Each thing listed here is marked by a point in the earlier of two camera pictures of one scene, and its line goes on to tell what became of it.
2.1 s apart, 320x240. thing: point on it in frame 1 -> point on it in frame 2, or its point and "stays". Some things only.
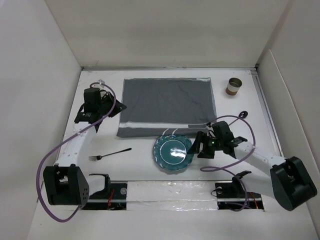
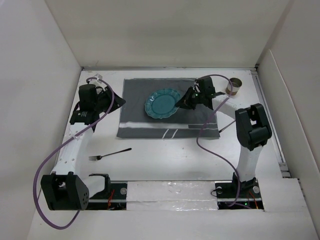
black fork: [98, 157] stays
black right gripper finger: [200, 137] -> [186, 98]
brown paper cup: [233, 85] stays
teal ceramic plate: [170, 152] -> [160, 103]
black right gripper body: [214, 143] -> [197, 97]
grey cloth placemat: [153, 107] stays
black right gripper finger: [206, 153] -> [189, 104]
